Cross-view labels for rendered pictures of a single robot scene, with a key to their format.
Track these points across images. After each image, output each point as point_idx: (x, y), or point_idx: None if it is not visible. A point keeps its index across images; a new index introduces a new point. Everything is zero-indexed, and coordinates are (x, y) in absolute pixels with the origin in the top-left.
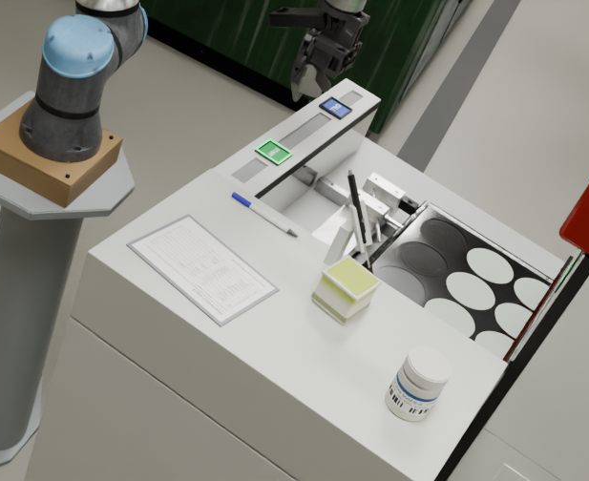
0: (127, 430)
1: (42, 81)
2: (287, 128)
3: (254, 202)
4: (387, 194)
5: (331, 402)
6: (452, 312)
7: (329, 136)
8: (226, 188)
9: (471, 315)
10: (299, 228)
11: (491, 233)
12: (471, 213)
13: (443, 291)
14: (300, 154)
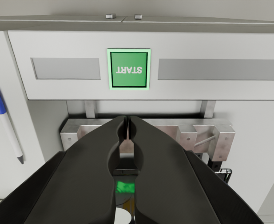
0: None
1: None
2: (206, 49)
3: (17, 109)
4: (212, 150)
5: None
6: (120, 218)
7: (233, 98)
8: None
9: (129, 223)
10: (39, 156)
11: (255, 182)
12: (271, 167)
13: (133, 210)
14: (162, 93)
